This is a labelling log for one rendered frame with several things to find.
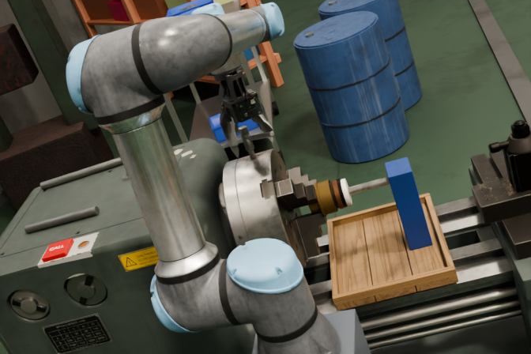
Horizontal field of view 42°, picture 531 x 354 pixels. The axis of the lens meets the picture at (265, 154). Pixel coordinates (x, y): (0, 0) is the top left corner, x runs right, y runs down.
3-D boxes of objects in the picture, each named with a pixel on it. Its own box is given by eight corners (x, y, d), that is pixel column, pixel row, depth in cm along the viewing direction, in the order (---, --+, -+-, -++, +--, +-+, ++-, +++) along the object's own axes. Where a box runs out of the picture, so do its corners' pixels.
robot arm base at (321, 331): (339, 379, 115) (322, 336, 111) (256, 392, 119) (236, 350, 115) (342, 318, 128) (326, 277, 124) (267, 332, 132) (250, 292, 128)
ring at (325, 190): (303, 196, 169) (340, 186, 167) (303, 178, 177) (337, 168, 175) (314, 226, 172) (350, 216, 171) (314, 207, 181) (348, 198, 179)
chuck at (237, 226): (258, 303, 168) (214, 191, 158) (268, 242, 198) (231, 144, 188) (272, 299, 168) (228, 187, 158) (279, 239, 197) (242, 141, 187)
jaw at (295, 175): (275, 195, 177) (274, 168, 187) (281, 209, 180) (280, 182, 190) (316, 184, 175) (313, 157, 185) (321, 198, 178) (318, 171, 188)
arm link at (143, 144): (241, 340, 115) (129, 26, 101) (163, 350, 120) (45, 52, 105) (257, 302, 126) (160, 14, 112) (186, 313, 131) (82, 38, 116)
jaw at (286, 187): (276, 216, 172) (264, 201, 162) (273, 197, 175) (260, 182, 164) (319, 204, 170) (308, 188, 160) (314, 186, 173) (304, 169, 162)
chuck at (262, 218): (272, 299, 168) (228, 187, 158) (279, 239, 197) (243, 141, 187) (306, 291, 166) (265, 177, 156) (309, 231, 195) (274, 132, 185)
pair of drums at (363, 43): (419, 78, 496) (392, -27, 464) (437, 145, 401) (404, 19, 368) (331, 102, 512) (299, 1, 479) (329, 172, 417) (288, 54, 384)
